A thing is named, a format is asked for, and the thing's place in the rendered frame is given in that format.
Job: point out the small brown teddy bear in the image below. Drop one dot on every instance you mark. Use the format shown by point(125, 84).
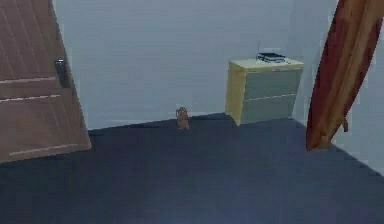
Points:
point(182, 119)

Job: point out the yellow chest of drawers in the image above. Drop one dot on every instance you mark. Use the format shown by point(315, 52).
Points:
point(266, 93)

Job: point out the dark stacked books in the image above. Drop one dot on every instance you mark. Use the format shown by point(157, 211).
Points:
point(271, 57)

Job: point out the red orange curtain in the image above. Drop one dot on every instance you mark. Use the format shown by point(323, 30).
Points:
point(340, 73)

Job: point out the brown wooden room door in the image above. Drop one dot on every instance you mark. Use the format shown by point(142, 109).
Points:
point(30, 110)

